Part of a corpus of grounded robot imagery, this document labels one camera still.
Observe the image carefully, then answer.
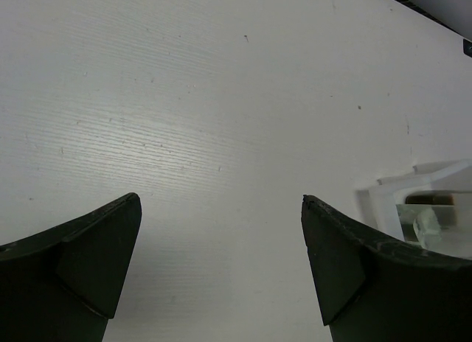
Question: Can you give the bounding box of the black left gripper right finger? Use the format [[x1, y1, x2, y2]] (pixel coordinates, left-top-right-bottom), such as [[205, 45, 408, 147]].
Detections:
[[301, 195, 471, 341]]

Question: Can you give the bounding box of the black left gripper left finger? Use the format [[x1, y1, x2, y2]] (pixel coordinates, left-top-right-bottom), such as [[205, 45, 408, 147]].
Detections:
[[1, 192, 142, 341]]

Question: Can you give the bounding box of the clear round glass oil bottle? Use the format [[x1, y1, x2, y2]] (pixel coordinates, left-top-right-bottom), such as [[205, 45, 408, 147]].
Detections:
[[397, 204, 471, 259]]

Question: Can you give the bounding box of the white plastic organizer tray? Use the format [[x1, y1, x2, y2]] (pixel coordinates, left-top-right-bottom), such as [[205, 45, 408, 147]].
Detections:
[[356, 159, 471, 259]]

